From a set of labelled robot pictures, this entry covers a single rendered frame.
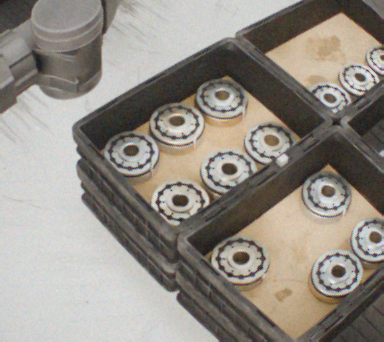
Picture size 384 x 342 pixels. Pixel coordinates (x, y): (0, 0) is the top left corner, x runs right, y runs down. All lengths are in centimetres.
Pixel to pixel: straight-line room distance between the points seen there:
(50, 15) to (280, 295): 75
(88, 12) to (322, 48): 105
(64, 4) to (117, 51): 111
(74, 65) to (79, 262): 78
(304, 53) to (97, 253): 64
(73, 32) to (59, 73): 6
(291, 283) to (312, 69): 54
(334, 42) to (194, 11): 42
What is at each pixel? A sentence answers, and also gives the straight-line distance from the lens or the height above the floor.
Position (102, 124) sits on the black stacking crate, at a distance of 144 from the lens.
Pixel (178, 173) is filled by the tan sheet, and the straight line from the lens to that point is 145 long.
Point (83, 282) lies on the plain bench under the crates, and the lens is 147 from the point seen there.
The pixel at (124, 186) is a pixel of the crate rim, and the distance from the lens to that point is 131.
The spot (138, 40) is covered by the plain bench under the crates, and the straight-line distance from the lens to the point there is 189.
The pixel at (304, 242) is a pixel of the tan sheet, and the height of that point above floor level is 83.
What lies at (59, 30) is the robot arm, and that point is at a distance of 73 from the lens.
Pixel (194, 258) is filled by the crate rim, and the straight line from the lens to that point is 123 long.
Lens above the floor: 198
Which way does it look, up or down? 51 degrees down
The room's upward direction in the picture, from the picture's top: 4 degrees clockwise
